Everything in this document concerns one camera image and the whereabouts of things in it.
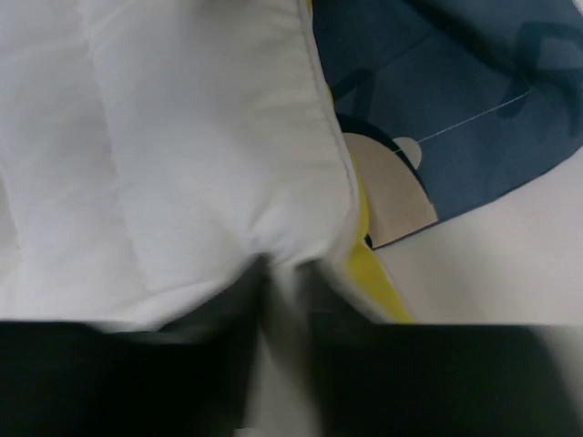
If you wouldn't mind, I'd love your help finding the white pillow yellow edge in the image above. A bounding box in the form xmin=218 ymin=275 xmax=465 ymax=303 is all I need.
xmin=1 ymin=1 xmax=410 ymax=327

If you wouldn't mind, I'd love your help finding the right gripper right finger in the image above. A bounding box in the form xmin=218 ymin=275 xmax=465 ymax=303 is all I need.
xmin=298 ymin=263 xmax=582 ymax=436

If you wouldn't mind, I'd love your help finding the blue cartoon print pillowcase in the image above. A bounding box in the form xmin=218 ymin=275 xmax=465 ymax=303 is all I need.
xmin=312 ymin=1 xmax=582 ymax=249

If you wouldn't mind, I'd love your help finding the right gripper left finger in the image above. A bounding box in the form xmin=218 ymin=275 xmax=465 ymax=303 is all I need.
xmin=1 ymin=256 xmax=270 ymax=436

